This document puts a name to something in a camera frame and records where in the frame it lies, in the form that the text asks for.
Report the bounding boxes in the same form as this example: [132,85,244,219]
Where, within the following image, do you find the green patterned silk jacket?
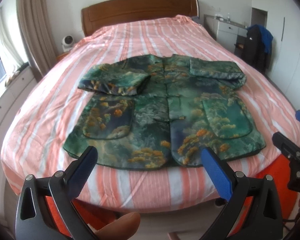
[63,54,266,170]

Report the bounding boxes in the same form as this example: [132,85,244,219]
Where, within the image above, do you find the black and blue hanging clothes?
[241,24,273,74]

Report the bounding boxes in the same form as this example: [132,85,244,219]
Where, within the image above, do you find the person's left hand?
[95,212,141,240]

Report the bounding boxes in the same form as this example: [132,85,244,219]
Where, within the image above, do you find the white dresser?
[203,15,247,54]

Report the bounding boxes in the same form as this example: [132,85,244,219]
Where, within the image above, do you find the white window cabinet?
[0,65,38,151]

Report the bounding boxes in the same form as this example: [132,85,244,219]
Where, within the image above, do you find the wooden nightstand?
[56,51,69,62]

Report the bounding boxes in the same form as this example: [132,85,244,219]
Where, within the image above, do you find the wooden headboard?
[81,0,200,36]

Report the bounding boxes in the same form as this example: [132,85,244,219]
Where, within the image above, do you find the small white fan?
[62,35,74,52]

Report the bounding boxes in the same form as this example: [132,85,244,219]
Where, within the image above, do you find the beige curtain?
[16,0,57,79]

